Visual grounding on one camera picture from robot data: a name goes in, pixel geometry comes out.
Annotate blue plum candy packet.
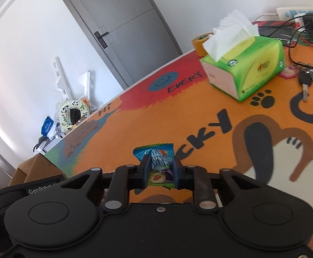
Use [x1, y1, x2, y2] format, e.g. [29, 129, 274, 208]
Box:
[133, 143, 175, 189]

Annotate brown cardboard box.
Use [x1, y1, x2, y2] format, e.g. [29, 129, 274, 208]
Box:
[8, 153, 65, 186]

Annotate colourful cartoon table mat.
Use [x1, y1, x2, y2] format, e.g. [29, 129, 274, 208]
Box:
[44, 20, 313, 256]

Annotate blue plastic bag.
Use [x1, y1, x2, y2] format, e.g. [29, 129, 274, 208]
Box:
[41, 116, 54, 137]

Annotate white foam board short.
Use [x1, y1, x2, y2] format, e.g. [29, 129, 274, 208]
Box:
[78, 71, 91, 100]

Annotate green tissue box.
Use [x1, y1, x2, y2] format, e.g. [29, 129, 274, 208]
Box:
[199, 8, 285, 103]

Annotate yellow tape roll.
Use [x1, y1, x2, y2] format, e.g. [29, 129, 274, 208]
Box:
[191, 33, 213, 58]

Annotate car key bunch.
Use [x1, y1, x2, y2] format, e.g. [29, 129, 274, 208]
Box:
[298, 63, 313, 102]

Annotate grey door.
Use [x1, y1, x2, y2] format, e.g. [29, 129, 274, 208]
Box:
[63, 0, 182, 89]

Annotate black tablet device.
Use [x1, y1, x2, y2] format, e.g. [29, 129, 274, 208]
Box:
[252, 20, 299, 47]

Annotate white power strip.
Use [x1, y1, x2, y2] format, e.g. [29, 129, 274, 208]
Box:
[276, 6, 313, 20]

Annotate black power adapter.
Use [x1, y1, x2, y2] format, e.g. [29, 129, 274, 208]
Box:
[302, 13, 313, 31]

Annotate black door handle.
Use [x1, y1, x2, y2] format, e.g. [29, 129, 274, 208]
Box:
[94, 31, 109, 49]

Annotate pink keychain charm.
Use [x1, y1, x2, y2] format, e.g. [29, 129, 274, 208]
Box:
[278, 65, 299, 79]

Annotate black cable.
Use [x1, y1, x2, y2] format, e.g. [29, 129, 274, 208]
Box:
[269, 16, 313, 71]

